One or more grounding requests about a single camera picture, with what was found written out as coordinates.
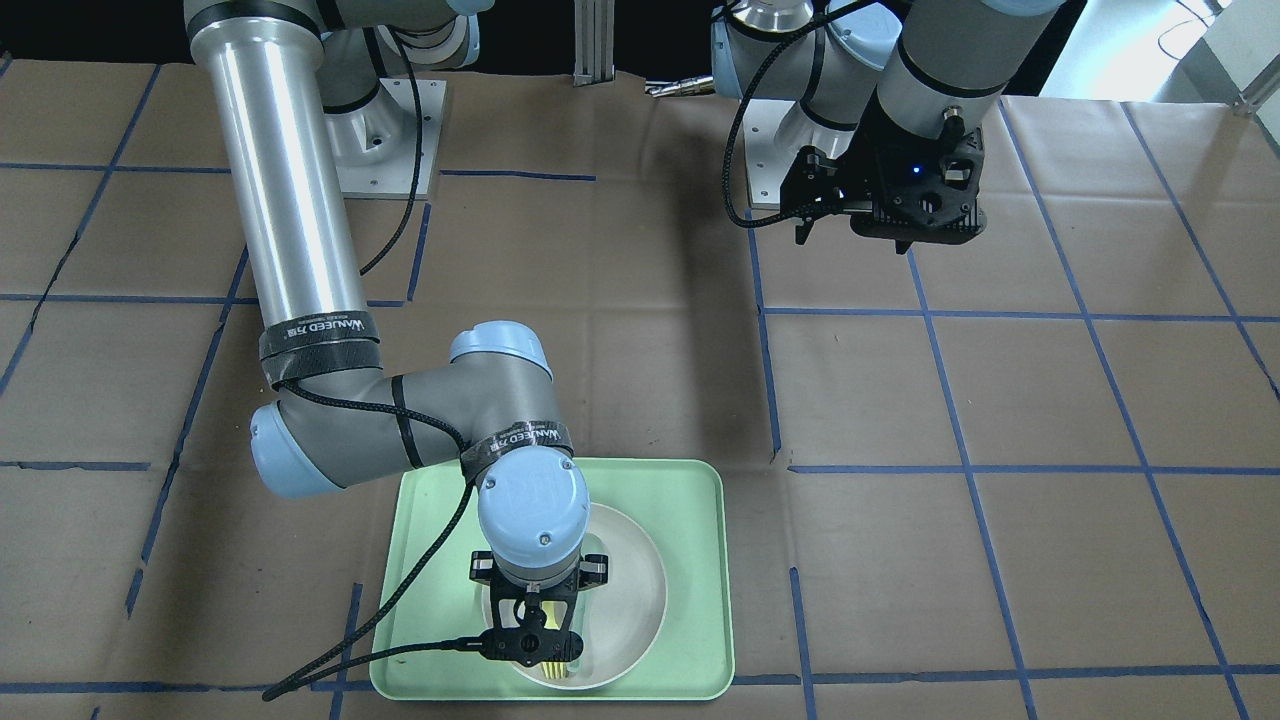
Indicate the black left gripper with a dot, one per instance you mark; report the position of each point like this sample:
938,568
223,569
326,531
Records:
866,164

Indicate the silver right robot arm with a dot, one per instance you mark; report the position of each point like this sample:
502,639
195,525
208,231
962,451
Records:
339,420

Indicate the white round plate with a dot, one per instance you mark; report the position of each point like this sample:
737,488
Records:
620,621

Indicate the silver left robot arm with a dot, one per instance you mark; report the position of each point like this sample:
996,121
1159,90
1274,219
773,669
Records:
849,109

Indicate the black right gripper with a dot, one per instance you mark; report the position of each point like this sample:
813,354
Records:
483,569

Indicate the mint green tray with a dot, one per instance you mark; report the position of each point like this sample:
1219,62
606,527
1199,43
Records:
679,503

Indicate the aluminium frame post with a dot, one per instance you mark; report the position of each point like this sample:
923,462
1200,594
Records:
593,42

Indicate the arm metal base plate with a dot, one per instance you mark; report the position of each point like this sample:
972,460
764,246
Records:
774,130
380,148

